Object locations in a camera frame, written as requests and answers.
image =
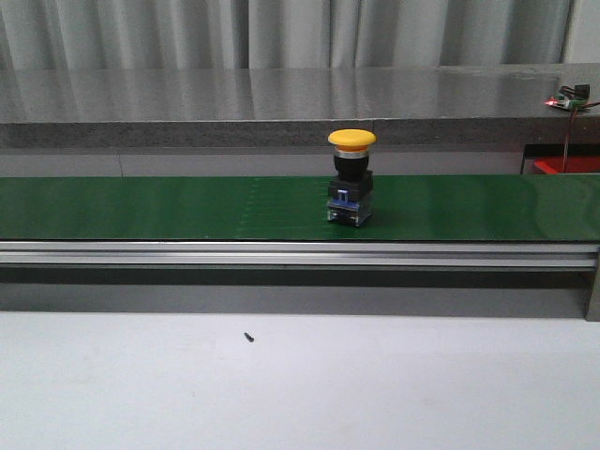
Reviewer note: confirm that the grey stone back bench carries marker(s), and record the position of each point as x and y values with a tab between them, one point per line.
100	108

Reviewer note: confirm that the green conveyor belt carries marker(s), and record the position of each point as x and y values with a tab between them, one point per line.
530	208

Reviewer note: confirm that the red plastic bin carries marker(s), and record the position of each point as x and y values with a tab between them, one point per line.
556	165

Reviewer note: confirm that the small green circuit board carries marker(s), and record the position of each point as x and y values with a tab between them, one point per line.
571	98

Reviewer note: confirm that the grey conveyor support leg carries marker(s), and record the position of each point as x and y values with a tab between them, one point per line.
592	309

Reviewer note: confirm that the grey curtain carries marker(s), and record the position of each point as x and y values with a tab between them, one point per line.
280	34

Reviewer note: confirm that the aluminium conveyor side rail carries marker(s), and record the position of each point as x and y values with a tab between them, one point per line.
447	255

